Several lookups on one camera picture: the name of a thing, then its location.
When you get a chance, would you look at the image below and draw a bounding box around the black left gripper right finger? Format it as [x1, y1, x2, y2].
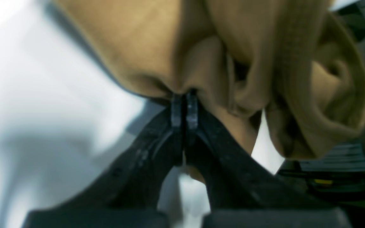
[184, 92, 352, 228]

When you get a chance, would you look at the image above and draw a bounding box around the brown t-shirt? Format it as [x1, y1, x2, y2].
[55, 0, 365, 159]

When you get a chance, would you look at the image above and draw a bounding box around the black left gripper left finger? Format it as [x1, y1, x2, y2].
[23, 95, 184, 228]

